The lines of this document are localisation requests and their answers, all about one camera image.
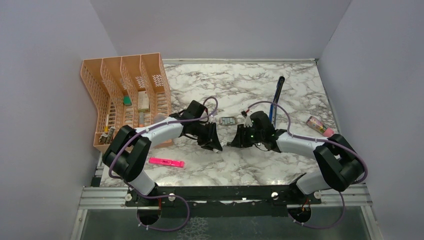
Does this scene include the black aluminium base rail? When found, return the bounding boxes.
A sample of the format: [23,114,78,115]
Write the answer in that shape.
[78,184,373,210]

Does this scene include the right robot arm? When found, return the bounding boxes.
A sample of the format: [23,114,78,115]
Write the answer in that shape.
[227,111,366,204]

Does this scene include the pink highlighter marker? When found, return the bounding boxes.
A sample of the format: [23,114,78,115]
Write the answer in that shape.
[148,157,185,168]

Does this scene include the white paper card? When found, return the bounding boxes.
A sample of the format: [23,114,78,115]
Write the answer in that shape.
[137,91,150,113]

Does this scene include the staple tray with staples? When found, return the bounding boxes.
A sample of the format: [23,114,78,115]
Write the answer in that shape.
[219,116,238,126]

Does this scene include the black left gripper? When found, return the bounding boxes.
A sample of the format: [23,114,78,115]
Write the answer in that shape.
[190,120,223,152]

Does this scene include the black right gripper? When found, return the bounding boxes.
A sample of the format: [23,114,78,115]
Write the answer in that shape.
[230,123,264,148]

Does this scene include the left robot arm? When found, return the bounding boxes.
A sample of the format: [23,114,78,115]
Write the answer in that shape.
[102,100,223,206]

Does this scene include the clear tape roll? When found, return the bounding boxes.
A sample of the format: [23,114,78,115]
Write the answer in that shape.
[152,114,167,124]

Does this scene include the orange plastic desk organizer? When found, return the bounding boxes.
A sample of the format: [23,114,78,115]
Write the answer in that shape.
[80,53,172,153]

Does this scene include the green eraser in organizer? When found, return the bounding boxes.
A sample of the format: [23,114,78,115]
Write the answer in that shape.
[123,95,132,106]

